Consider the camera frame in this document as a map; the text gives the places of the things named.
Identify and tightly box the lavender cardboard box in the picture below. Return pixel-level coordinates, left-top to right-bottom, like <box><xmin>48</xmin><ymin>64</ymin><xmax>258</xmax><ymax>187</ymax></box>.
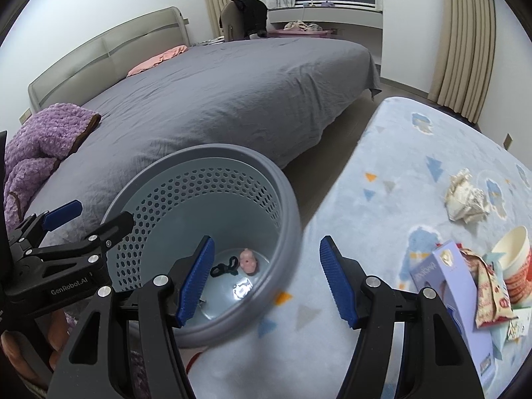
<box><xmin>410</xmin><ymin>240</ymin><xmax>496</xmax><ymax>386</ymax></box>

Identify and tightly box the grey perforated trash bin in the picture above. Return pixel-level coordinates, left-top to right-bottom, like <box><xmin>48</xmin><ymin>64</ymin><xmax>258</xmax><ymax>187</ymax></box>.
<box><xmin>104</xmin><ymin>144</ymin><xmax>301</xmax><ymax>348</ymax></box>

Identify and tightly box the red and white paper cup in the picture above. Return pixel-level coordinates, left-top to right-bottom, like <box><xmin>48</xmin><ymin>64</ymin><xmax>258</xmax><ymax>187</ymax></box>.
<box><xmin>492</xmin><ymin>226</ymin><xmax>531</xmax><ymax>308</ymax></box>

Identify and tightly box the pink pig toy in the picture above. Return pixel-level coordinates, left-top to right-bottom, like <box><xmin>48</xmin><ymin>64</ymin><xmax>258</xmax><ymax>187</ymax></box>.
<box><xmin>239</xmin><ymin>248</ymin><xmax>258</xmax><ymax>276</ymax></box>

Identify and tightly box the person's left hand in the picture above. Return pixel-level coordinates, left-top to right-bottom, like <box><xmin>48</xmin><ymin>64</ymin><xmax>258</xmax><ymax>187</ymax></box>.
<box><xmin>1</xmin><ymin>309</ymin><xmax>70</xmax><ymax>391</ymax></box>

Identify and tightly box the purple fuzzy blanket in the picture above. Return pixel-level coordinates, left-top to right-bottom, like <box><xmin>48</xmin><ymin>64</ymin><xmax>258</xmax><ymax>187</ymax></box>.
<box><xmin>4</xmin><ymin>103</ymin><xmax>101</xmax><ymax>231</ymax></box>

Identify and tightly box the red beige snack wrapper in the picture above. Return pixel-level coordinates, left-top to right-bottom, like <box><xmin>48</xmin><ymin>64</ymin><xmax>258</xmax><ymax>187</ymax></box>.
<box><xmin>457</xmin><ymin>243</ymin><xmax>517</xmax><ymax>329</ymax></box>

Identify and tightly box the green white milk carton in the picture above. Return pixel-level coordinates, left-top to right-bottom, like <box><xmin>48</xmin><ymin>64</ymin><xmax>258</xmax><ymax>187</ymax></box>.
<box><xmin>507</xmin><ymin>307</ymin><xmax>531</xmax><ymax>341</ymax></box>

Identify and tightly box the beige padded headboard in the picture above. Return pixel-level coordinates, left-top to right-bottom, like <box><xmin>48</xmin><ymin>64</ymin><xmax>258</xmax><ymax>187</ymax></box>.
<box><xmin>28</xmin><ymin>6</ymin><xmax>190</xmax><ymax>113</ymax></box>

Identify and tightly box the crumpled white paper ball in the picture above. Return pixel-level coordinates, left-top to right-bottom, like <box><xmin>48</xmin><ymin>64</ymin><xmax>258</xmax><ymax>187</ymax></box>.
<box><xmin>445</xmin><ymin>169</ymin><xmax>490</xmax><ymax>224</ymax></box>

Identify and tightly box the light blue patterned play mat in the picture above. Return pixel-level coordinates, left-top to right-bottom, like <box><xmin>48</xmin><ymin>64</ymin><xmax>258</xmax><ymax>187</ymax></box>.
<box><xmin>189</xmin><ymin>97</ymin><xmax>531</xmax><ymax>398</ymax></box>

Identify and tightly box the pink pillow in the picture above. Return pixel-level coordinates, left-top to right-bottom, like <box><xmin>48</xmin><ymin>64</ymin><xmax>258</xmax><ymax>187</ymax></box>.
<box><xmin>126</xmin><ymin>45</ymin><xmax>189</xmax><ymax>77</ymax></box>

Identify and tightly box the grey bed with sheet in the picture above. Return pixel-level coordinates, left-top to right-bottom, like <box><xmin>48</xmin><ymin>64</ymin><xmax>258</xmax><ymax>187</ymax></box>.
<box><xmin>29</xmin><ymin>38</ymin><xmax>380</xmax><ymax>246</ymax></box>

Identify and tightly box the chair with black garment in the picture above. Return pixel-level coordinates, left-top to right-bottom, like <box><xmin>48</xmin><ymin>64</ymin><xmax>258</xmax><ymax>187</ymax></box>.
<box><xmin>219</xmin><ymin>0</ymin><xmax>269</xmax><ymax>42</ymax></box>

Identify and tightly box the beige curtain right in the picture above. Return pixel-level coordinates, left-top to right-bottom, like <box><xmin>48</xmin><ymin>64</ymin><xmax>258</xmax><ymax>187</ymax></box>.
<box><xmin>428</xmin><ymin>0</ymin><xmax>496</xmax><ymax>124</ymax></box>

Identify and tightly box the pink clothes pile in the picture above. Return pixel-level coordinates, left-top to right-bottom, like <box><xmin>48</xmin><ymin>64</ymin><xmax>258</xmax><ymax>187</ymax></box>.
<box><xmin>283</xmin><ymin>20</ymin><xmax>323</xmax><ymax>33</ymax></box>

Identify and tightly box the white desk shelf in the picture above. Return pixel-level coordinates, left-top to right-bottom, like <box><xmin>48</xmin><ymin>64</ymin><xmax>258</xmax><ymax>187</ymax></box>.
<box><xmin>269</xmin><ymin>6</ymin><xmax>383</xmax><ymax>65</ymax></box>

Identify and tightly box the black hair tie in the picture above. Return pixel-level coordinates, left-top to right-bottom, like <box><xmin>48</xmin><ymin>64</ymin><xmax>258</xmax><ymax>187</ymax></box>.
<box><xmin>209</xmin><ymin>256</ymin><xmax>241</xmax><ymax>279</ymax></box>

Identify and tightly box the wall power socket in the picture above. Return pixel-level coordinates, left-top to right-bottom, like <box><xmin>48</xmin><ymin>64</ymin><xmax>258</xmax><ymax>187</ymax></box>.
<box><xmin>503</xmin><ymin>133</ymin><xmax>513</xmax><ymax>150</ymax></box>

